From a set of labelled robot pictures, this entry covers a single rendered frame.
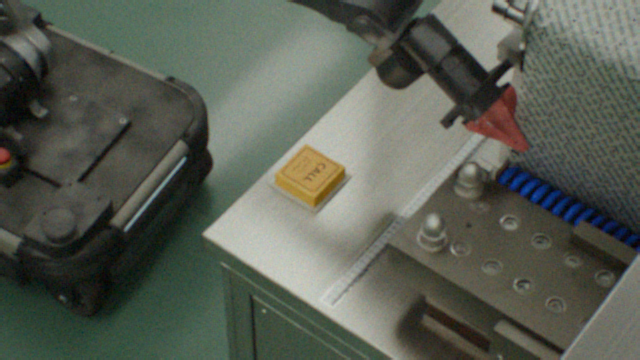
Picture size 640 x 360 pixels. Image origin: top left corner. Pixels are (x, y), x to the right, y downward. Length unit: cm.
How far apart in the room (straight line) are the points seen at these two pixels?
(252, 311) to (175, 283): 99
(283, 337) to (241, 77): 144
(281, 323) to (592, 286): 44
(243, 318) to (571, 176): 51
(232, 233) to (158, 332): 101
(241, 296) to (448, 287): 35
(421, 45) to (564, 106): 19
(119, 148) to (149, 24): 65
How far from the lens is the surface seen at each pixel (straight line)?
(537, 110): 159
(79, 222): 258
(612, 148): 156
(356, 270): 172
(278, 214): 177
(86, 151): 272
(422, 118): 189
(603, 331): 79
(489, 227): 161
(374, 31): 159
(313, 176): 178
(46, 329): 278
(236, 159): 301
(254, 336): 188
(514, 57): 167
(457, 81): 161
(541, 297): 156
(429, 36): 160
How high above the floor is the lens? 231
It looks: 51 degrees down
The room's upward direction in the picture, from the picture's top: straight up
